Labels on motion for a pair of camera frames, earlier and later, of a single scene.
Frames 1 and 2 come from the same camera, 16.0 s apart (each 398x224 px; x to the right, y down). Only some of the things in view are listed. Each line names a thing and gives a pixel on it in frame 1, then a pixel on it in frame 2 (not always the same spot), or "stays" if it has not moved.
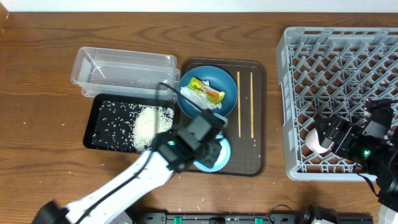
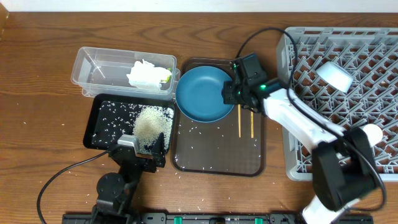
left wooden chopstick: [238, 76] stays
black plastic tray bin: [127, 123] stays
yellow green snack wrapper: [199, 86] -> [168, 78]
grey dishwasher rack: [331, 71] stays
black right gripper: [341, 140] -> [231, 94]
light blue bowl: [224, 152] -> [336, 76]
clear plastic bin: [98, 70] stays
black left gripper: [212, 155] -> [157, 154]
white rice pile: [148, 122] stays
